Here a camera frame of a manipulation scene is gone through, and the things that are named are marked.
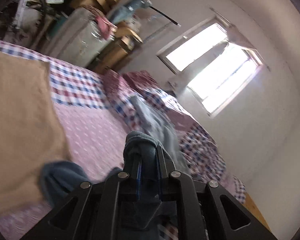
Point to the dark teal sweater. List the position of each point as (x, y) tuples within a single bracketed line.
[(135, 220)]

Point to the clear plastic storage bag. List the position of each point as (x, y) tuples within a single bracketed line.
[(78, 41)]

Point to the window with curtain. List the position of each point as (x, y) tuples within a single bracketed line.
[(214, 61)]

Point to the bicycle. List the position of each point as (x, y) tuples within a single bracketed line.
[(21, 21)]

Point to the plaid folded quilt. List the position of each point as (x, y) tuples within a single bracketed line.
[(196, 145)]

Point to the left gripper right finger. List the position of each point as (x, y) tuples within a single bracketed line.
[(205, 210)]

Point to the tan brown garment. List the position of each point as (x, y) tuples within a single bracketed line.
[(30, 132)]

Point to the wooden headboard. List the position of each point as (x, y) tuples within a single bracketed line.
[(250, 205)]

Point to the black clothes rack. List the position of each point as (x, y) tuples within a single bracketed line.
[(153, 21)]

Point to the plaid bed sheet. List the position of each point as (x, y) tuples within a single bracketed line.
[(95, 132)]

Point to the grey trousers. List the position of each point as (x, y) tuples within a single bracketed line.
[(157, 125)]

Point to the cardboard boxes stack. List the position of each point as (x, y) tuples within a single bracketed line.
[(101, 9)]

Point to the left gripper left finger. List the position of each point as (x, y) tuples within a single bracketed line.
[(90, 211)]

